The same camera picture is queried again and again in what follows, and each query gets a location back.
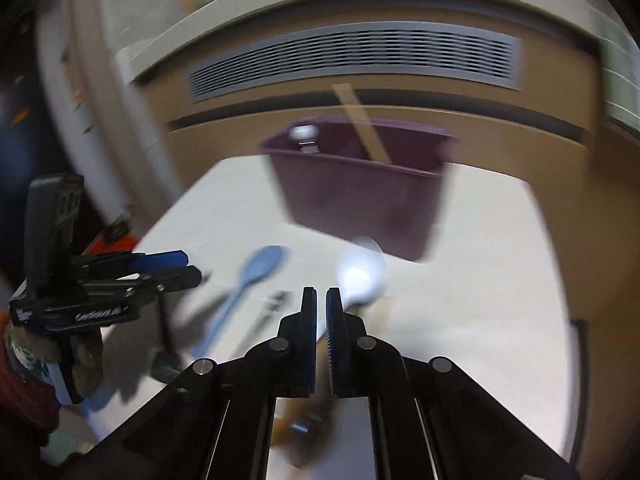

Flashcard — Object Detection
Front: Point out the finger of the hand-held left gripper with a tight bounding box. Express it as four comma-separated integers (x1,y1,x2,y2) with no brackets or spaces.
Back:
72,250,189,275
80,266,203,307

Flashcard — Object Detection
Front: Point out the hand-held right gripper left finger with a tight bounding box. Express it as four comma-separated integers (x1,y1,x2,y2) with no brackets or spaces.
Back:
60,286,319,480

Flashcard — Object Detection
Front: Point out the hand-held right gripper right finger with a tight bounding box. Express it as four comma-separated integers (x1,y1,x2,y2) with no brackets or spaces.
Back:
325,287,583,480

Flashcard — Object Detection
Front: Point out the blue plastic spoon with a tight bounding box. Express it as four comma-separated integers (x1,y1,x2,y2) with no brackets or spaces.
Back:
192,245,290,356

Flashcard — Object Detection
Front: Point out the purple utensil container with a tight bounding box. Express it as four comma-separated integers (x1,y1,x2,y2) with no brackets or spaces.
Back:
260,116,458,264

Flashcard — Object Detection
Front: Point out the person's left hand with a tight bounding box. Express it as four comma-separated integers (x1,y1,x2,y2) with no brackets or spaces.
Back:
69,332,104,400

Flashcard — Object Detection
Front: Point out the small dark metal spoon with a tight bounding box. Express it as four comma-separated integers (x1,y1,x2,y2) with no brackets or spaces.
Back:
234,289,294,356

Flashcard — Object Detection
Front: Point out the small black device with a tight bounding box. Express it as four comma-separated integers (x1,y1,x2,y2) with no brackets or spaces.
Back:
102,209,134,241

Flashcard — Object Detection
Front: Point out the red box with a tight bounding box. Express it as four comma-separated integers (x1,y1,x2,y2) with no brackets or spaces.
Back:
86,232,137,257

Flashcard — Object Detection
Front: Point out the wooden spoon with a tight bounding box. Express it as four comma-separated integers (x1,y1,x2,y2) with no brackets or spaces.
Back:
279,299,397,467

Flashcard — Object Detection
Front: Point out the shiny metal utensil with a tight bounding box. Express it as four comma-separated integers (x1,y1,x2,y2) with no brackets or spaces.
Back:
288,124,321,155

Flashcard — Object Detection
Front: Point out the wooden stick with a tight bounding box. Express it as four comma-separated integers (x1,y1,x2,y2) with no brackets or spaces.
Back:
332,83,394,165

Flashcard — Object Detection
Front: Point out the grey vent grille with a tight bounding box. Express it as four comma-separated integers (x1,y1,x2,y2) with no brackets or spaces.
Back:
187,22,524,104

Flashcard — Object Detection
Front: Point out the brown heater cabinet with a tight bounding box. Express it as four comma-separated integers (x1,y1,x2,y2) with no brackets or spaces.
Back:
134,14,640,322

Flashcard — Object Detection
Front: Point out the white windowsill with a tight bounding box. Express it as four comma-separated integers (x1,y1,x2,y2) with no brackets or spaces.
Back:
117,0,621,87

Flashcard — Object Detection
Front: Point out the green checked board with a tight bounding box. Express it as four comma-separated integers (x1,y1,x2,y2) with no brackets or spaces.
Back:
602,19,640,137

